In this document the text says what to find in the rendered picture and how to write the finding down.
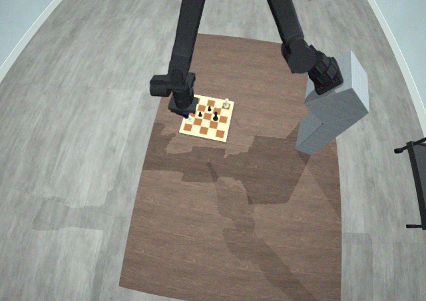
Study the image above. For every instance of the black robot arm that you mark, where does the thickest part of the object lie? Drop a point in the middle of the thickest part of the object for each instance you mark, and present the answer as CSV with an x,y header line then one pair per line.
x,y
301,58

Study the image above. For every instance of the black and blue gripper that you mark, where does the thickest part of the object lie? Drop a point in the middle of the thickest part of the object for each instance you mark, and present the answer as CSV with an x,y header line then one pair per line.
x,y
182,108

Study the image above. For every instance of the brown and cream checkered chessboard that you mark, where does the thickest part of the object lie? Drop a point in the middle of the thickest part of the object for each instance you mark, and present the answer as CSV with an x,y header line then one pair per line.
x,y
205,126

